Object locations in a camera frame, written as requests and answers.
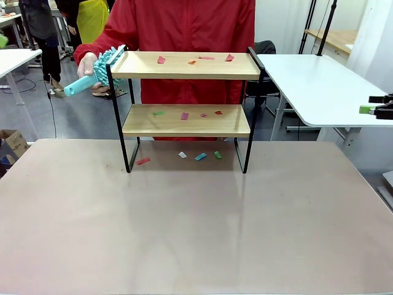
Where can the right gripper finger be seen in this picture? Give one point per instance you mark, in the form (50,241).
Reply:
(367,109)
(379,99)

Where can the teal chenille duster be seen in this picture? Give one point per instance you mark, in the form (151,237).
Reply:
(101,64)

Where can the person's right forearm red sleeve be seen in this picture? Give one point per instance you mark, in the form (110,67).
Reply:
(92,46)

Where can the person's right hand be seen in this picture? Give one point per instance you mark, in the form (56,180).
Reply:
(86,65)

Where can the large white side table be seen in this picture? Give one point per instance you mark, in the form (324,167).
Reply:
(322,86)

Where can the wooden top background table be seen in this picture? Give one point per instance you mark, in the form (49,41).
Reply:
(337,38)

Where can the black stand pole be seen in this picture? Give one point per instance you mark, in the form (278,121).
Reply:
(327,27)

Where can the black tripod stand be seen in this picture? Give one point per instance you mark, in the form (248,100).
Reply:
(306,29)

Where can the black office chair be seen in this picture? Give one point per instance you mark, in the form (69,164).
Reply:
(265,47)

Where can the green paper scrap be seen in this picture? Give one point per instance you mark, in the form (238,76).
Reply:
(217,155)
(159,113)

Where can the salmon paper strip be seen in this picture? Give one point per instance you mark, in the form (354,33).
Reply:
(206,57)

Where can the blue paper scrap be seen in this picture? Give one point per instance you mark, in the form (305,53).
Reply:
(200,156)

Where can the magenta paper strip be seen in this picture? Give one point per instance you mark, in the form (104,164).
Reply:
(184,115)

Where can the white paper scrap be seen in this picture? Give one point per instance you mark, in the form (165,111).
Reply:
(182,155)

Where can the person in red jacket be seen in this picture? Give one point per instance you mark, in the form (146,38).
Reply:
(184,24)

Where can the red paper strip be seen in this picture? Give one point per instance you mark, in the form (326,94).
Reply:
(143,161)

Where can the patterned mannequin base mat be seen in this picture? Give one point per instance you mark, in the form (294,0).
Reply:
(119,93)

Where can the black clothed mannequin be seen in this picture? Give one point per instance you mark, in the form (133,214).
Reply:
(66,7)

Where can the grey top black trousers mannequin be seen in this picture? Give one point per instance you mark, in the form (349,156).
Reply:
(49,55)

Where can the black pole on white table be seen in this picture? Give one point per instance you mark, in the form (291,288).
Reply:
(28,26)

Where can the cardboard box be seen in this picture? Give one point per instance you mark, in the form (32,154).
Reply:
(17,141)

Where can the white background table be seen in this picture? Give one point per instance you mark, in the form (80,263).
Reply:
(15,58)

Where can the white background desk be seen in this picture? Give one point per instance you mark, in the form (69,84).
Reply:
(7,21)

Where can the green object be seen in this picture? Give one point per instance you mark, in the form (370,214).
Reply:
(3,41)

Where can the grey metal rail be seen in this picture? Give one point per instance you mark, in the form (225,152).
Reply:
(387,196)

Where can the two-tier wooden shelf black frame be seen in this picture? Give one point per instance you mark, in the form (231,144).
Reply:
(184,68)

